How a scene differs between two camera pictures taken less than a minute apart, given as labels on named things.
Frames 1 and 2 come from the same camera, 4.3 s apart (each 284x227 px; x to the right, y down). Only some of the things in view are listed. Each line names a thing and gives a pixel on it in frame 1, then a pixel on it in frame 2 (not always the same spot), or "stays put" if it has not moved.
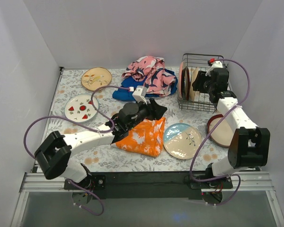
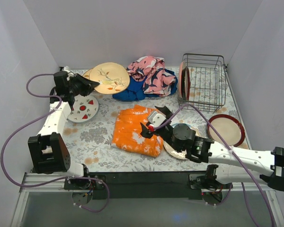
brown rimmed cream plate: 185,83 stays put
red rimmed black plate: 223,135 stays put
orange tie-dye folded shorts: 146,139 stays put
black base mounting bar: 144,185 stays put
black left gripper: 150,109 -> 82,85
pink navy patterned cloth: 151,70 stays put
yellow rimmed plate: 194,95 -> 113,77
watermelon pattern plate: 79,108 stays put
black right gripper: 201,80 -> 161,126
